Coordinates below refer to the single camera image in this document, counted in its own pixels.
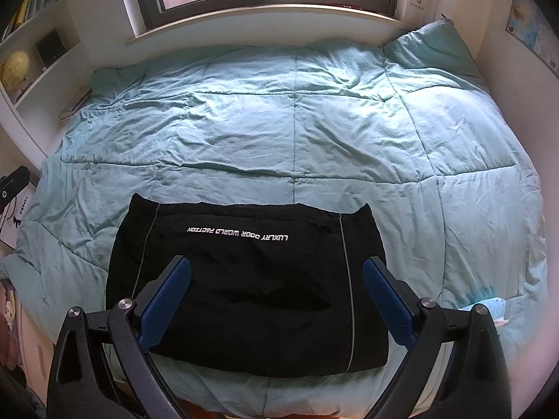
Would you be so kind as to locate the light teal quilted comforter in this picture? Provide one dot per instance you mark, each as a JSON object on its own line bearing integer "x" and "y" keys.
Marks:
{"x": 333, "y": 125}

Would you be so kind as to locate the black hooded jacket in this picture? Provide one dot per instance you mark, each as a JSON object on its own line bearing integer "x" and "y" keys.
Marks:
{"x": 275, "y": 290}

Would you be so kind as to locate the teal pillow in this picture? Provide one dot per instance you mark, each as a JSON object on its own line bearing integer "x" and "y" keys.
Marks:
{"x": 436, "y": 45}

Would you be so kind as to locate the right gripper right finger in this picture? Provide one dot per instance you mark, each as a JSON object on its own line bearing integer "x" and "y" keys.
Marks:
{"x": 396, "y": 303}

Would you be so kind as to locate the black box on shelf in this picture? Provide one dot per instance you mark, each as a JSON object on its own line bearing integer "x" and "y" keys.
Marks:
{"x": 50, "y": 48}

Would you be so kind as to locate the colourful wall map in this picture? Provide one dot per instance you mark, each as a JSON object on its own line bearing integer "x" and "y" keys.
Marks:
{"x": 528, "y": 24}

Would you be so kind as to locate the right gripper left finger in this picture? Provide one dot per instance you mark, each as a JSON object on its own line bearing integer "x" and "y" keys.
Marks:
{"x": 159, "y": 300}

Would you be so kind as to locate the white bookshelf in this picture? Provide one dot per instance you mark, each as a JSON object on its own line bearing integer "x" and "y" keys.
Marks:
{"x": 34, "y": 116}

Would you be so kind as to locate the yellow globe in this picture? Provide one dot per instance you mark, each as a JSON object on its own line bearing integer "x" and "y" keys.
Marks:
{"x": 14, "y": 70}

